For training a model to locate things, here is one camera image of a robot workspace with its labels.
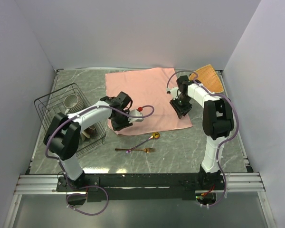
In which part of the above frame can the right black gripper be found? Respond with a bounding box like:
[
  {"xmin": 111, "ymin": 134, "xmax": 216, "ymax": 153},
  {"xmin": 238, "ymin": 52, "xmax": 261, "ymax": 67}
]
[{"xmin": 170, "ymin": 95, "xmax": 192, "ymax": 119}]

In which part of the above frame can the pink satin napkin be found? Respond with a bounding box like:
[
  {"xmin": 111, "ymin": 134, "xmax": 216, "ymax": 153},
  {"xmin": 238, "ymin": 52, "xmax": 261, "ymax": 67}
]
[{"xmin": 105, "ymin": 67, "xmax": 192, "ymax": 136}]

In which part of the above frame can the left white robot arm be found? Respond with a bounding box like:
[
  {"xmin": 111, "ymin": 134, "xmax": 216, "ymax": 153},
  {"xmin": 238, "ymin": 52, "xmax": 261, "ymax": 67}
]
[{"xmin": 43, "ymin": 92, "xmax": 133, "ymax": 191}]

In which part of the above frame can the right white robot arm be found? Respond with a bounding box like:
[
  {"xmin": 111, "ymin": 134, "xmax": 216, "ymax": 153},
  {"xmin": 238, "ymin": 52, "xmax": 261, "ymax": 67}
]
[{"xmin": 166, "ymin": 76, "xmax": 235, "ymax": 190}]

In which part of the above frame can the brown ceramic plate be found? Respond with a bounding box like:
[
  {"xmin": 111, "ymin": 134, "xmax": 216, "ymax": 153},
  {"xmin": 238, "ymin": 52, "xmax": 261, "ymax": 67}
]
[{"xmin": 82, "ymin": 125, "xmax": 97, "ymax": 139}]

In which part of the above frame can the rose gold fork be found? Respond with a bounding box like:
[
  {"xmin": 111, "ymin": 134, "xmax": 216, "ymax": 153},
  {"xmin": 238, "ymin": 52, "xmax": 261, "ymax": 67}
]
[{"xmin": 115, "ymin": 148, "xmax": 155, "ymax": 153}]

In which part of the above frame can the grey striped mug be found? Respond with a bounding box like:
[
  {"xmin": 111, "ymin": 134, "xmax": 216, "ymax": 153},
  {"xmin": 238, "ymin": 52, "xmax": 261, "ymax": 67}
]
[{"xmin": 63, "ymin": 94, "xmax": 85, "ymax": 115}]

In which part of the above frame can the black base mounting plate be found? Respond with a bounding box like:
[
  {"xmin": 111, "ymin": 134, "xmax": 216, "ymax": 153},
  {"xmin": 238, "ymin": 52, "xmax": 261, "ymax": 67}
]
[{"xmin": 56, "ymin": 173, "xmax": 226, "ymax": 202}]

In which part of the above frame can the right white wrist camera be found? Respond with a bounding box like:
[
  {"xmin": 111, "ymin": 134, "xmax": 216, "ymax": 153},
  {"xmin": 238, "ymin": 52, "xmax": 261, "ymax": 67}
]
[{"xmin": 166, "ymin": 87, "xmax": 180, "ymax": 100}]

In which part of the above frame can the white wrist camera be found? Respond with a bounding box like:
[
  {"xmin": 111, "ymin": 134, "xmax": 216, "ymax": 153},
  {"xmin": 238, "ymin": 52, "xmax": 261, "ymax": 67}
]
[
  {"xmin": 166, "ymin": 87, "xmax": 180, "ymax": 100},
  {"xmin": 128, "ymin": 109, "xmax": 144, "ymax": 124}
]

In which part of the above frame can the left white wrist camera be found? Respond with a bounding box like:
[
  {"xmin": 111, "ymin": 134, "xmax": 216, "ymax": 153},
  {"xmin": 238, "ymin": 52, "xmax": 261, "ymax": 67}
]
[{"xmin": 128, "ymin": 109, "xmax": 144, "ymax": 124}]

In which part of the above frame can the gold spoon with purple handle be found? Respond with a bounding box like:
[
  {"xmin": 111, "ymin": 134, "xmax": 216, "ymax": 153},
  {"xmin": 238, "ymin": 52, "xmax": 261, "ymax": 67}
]
[{"xmin": 126, "ymin": 132, "xmax": 160, "ymax": 153}]

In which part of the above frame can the black wire dish rack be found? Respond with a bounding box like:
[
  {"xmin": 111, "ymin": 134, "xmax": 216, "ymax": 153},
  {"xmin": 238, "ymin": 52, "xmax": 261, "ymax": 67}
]
[{"xmin": 33, "ymin": 83, "xmax": 107, "ymax": 158}]

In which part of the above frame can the aluminium rail frame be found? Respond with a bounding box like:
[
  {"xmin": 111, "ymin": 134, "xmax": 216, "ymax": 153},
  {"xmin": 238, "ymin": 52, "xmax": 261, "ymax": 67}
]
[{"xmin": 4, "ymin": 172, "xmax": 276, "ymax": 228}]

